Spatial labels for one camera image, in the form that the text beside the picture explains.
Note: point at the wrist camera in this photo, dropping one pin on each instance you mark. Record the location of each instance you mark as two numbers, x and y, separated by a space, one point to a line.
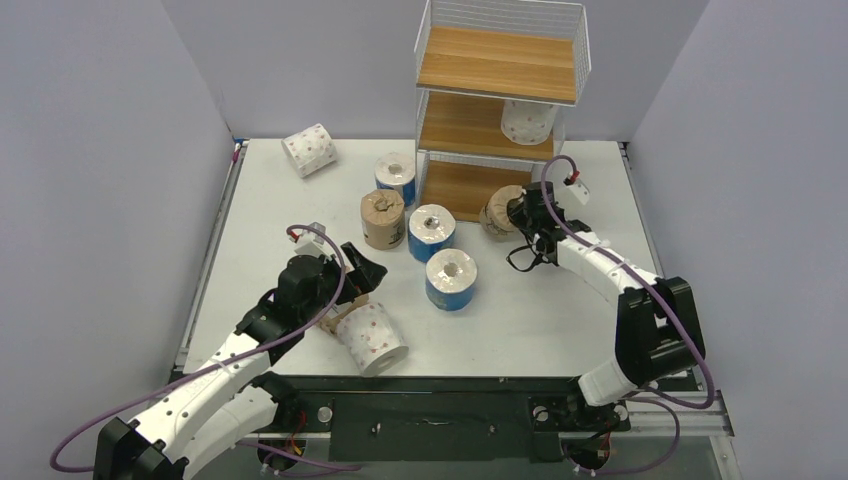
307 242
575 193

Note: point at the blue wrapped roll under stack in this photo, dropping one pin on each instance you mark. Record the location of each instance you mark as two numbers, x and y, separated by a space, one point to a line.
431 228

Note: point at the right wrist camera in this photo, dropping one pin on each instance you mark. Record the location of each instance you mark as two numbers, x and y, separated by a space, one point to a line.
575 193

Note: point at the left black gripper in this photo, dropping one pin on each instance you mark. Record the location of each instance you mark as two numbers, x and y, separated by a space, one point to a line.
363 279

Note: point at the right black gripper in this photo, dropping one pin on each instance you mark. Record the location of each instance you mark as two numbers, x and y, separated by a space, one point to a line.
525 216

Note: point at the blue wrapped roll back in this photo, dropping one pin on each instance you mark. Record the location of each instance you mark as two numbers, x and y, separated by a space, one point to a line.
397 171

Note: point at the white wire wooden shelf rack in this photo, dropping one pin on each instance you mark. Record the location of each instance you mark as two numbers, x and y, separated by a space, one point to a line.
471 56

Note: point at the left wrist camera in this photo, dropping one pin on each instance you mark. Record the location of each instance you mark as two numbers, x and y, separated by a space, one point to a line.
307 242

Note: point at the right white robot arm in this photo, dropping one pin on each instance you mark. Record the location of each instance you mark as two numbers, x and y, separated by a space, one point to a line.
657 329

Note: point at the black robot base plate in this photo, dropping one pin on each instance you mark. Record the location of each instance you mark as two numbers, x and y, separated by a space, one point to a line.
436 418

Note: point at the brown roll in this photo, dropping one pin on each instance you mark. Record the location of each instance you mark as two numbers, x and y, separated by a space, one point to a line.
329 323
383 219
493 217

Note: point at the white floral roll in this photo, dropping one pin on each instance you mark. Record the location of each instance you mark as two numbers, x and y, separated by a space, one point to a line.
527 123
372 340
310 150

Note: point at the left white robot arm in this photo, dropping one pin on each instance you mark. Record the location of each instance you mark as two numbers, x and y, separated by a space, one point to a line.
235 393

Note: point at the blue wrapped roll front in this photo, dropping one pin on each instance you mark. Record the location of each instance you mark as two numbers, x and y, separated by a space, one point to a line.
451 276

